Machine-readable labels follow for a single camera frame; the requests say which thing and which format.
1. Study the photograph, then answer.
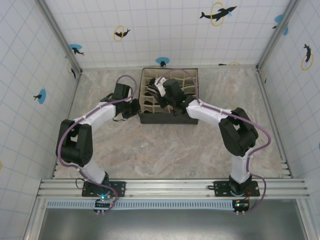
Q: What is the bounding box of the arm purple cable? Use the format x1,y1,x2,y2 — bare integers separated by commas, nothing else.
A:
57,74,138,213
156,68,272,215

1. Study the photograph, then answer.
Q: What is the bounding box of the controller board green light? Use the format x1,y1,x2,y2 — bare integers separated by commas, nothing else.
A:
93,194,118,213
232,198,251,213

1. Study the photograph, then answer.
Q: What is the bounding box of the aluminium corner post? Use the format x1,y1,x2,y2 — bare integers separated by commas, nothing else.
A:
37,0,83,73
256,0,301,71

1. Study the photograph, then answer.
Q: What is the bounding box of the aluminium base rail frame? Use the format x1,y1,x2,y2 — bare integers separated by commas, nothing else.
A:
37,178,311,200

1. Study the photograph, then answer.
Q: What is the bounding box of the fabric sock organizer box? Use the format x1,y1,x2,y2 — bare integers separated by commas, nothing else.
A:
138,67,200,125

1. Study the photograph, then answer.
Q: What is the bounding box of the small dolphin yellow ring sticker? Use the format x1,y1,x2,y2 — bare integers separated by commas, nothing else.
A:
113,24,131,42

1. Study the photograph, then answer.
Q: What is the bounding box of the slotted white cable duct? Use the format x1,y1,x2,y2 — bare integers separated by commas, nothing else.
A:
46,199,237,210

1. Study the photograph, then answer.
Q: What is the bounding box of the grey metal sheet panel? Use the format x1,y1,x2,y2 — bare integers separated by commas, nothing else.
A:
39,208,307,240

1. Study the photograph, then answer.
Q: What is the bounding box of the blue oval shark sticker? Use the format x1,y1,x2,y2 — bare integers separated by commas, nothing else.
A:
69,43,85,56

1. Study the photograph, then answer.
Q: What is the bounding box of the blue blob wall sticker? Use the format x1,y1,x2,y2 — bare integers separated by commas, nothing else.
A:
272,14,289,36

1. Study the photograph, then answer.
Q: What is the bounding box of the leaping dolphin yellow ring sticker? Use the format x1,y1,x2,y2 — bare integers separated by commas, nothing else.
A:
300,43,315,71

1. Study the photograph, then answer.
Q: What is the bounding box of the aluminium table edge rail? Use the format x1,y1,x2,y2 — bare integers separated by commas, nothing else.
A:
256,67,293,179
51,72,83,180

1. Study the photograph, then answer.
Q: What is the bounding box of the blue circle fish sticker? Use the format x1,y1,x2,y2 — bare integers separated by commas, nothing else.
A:
33,88,47,104

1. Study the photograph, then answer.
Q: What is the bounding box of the yellow ring fish sticker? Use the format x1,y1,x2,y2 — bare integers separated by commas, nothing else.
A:
67,61,77,80

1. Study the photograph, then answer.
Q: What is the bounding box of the blue oval penguin sticker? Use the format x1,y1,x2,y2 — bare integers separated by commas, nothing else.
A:
155,56,171,68

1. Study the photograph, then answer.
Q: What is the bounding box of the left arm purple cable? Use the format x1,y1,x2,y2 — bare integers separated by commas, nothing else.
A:
57,74,138,213

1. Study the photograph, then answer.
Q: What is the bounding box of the aluminium rear table rail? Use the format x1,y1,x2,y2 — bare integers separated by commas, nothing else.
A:
80,65,259,71

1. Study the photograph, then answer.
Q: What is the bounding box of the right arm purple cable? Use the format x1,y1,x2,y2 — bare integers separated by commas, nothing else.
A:
156,68,272,215

